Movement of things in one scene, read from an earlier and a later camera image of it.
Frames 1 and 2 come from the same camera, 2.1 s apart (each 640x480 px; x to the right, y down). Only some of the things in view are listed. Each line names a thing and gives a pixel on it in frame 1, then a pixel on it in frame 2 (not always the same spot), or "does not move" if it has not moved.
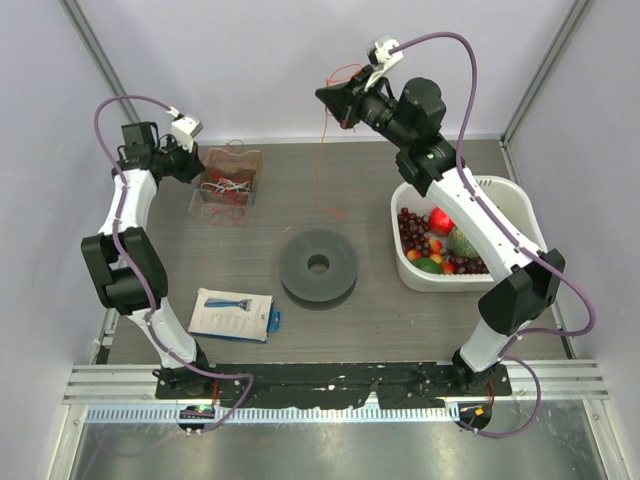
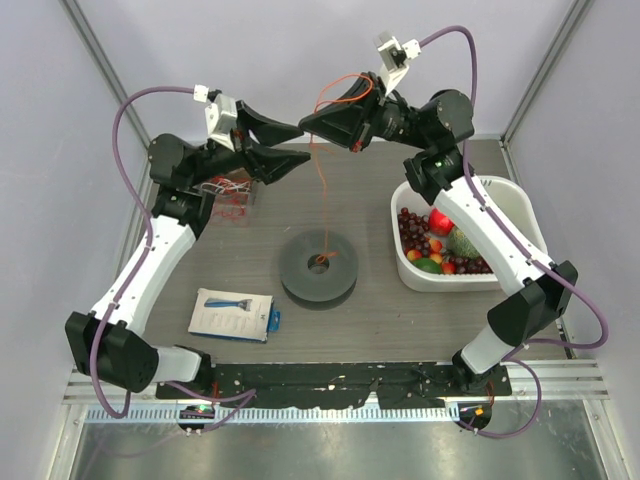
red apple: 440,222 does not move
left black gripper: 193,166 → 266,164
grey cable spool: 319,270 does not move
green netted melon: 459,246 does not move
